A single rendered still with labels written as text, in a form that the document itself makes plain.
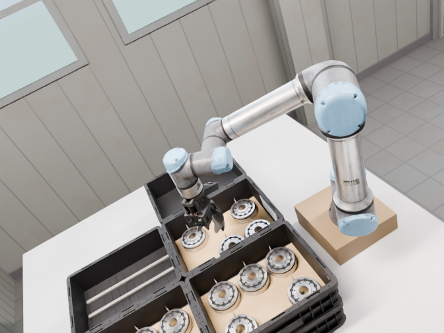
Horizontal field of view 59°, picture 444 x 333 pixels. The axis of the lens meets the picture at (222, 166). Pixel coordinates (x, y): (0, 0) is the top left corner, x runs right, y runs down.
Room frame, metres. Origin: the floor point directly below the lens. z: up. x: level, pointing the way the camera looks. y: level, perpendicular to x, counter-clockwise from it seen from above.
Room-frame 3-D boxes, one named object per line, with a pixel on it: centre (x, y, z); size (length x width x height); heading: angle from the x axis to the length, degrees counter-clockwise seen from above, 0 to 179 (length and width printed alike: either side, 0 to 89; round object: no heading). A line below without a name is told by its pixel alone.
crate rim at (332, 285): (0.73, 0.05, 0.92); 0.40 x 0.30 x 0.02; 99
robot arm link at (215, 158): (0.94, 0.02, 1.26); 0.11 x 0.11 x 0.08; 70
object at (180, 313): (0.75, 0.34, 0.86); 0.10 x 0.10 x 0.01
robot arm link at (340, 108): (0.79, -0.33, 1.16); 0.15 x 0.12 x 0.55; 160
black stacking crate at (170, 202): (1.32, 0.14, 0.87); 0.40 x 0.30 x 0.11; 99
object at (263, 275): (0.80, 0.05, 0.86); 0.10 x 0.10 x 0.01
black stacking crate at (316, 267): (0.73, 0.05, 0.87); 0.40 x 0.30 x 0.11; 99
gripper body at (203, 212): (0.95, 0.12, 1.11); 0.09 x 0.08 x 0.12; 145
